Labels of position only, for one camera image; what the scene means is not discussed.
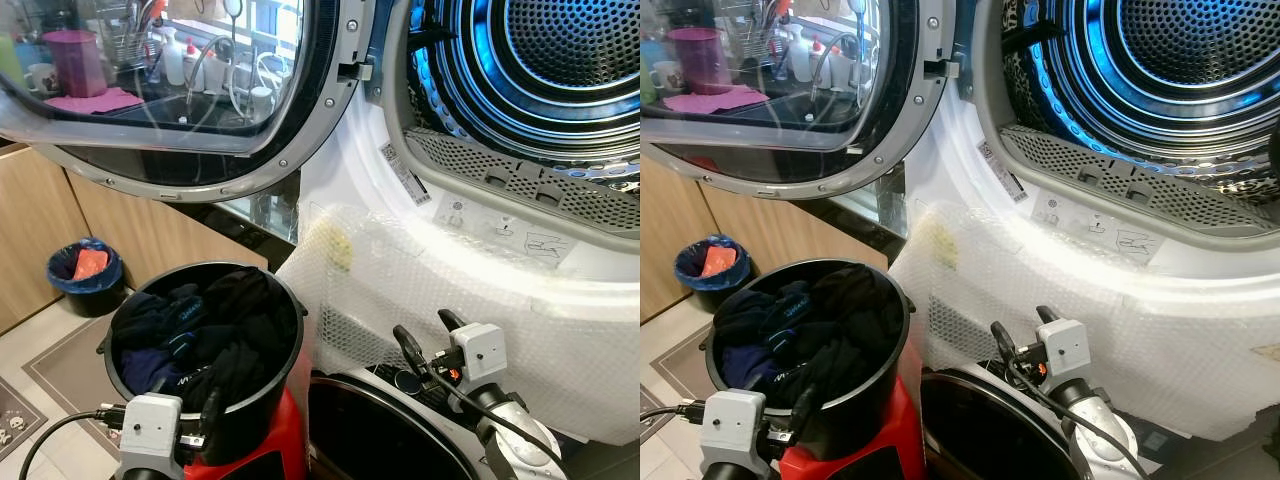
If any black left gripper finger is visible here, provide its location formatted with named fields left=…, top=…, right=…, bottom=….
left=790, top=385, right=817, bottom=443
left=200, top=385, right=227, bottom=446

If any washing machine with dark door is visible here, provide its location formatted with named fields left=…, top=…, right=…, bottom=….
left=920, top=360, right=1201, bottom=480
left=305, top=362, right=591, bottom=480

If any dark clothes pile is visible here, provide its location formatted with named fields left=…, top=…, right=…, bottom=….
left=716, top=266, right=906, bottom=401
left=110, top=268, right=299, bottom=406

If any clear bubble wrap sheet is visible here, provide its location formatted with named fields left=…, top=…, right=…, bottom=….
left=888, top=200, right=1280, bottom=443
left=275, top=200, right=641, bottom=446

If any black plastic bucket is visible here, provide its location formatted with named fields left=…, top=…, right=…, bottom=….
left=704, top=258, right=917, bottom=461
left=98, top=262, right=307, bottom=467

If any red plastic stool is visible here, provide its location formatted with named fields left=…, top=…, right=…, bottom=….
left=778, top=375, right=927, bottom=480
left=183, top=385, right=311, bottom=480

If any white instruction sticker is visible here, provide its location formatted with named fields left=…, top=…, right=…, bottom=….
left=432, top=193, right=577, bottom=269
left=1030, top=190, right=1173, bottom=267

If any grey bordered floor mat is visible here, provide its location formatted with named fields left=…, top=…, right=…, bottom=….
left=648, top=325, right=717, bottom=419
left=22, top=310, right=136, bottom=443

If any white barcode label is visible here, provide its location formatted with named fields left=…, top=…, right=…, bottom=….
left=978, top=140, right=1029, bottom=205
left=380, top=142, right=431, bottom=207

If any small bin with blue bag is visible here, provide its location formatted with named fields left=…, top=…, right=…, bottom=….
left=674, top=235, right=751, bottom=314
left=46, top=238, right=128, bottom=319

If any grey perforated lint filter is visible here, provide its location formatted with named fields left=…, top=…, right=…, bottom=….
left=405, top=127, right=641, bottom=237
left=1000, top=124, right=1280, bottom=239

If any white dryer body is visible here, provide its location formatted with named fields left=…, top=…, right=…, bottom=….
left=885, top=0, right=1280, bottom=443
left=275, top=0, right=641, bottom=446

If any dark patterned floor mat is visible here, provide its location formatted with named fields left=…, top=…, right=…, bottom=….
left=0, top=403, right=48, bottom=463

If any wooden cabinet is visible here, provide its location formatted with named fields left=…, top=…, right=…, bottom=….
left=0, top=143, right=271, bottom=337
left=640, top=140, right=891, bottom=323

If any perforated steel dryer drum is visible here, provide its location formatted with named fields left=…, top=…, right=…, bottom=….
left=1000, top=0, right=1280, bottom=193
left=405, top=0, right=641, bottom=179

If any round glass dryer door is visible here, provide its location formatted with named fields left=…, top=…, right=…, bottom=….
left=640, top=0, right=977, bottom=201
left=0, top=0, right=377, bottom=203

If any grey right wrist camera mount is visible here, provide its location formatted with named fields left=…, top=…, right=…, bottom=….
left=1040, top=318, right=1094, bottom=387
left=450, top=322, right=509, bottom=384

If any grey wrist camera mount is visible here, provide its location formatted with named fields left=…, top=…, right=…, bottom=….
left=450, top=322, right=509, bottom=384
left=117, top=392, right=187, bottom=473
left=1040, top=318, right=1094, bottom=387
left=699, top=389, right=770, bottom=471

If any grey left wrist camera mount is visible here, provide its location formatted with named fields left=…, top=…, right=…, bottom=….
left=117, top=392, right=187, bottom=473
left=699, top=389, right=770, bottom=471

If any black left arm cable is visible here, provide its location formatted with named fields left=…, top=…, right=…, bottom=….
left=640, top=402, right=707, bottom=425
left=18, top=404, right=127, bottom=480

